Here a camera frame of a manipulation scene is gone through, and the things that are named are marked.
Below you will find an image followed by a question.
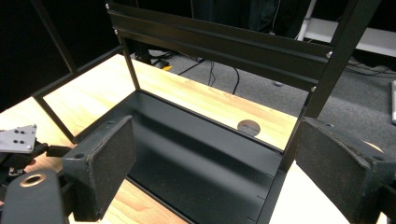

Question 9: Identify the yellow-black striped stand base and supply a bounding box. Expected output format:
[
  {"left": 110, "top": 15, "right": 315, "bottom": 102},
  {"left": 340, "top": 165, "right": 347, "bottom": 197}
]
[{"left": 150, "top": 57, "right": 174, "bottom": 72}]

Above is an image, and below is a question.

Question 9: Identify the black floor cable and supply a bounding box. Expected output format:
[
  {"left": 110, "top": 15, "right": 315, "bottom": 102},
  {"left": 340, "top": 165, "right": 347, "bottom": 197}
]
[
  {"left": 177, "top": 59, "right": 207, "bottom": 77},
  {"left": 231, "top": 66, "right": 241, "bottom": 95}
]

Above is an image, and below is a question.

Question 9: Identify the white metal stand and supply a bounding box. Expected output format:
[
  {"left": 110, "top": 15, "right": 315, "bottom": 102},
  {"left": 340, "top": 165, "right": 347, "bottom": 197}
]
[{"left": 295, "top": 0, "right": 396, "bottom": 59}]

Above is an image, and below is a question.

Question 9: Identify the black metal shelf rack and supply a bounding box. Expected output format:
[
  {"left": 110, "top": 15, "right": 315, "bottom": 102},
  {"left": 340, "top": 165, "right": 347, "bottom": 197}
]
[{"left": 31, "top": 0, "right": 385, "bottom": 224}]

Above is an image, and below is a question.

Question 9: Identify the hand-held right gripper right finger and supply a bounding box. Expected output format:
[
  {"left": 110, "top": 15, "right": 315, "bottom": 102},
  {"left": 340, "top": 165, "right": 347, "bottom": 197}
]
[{"left": 294, "top": 117, "right": 396, "bottom": 224}]

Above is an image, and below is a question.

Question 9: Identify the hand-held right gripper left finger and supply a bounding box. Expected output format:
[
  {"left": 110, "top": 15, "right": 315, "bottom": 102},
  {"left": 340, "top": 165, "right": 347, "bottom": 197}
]
[{"left": 62, "top": 115, "right": 138, "bottom": 223}]

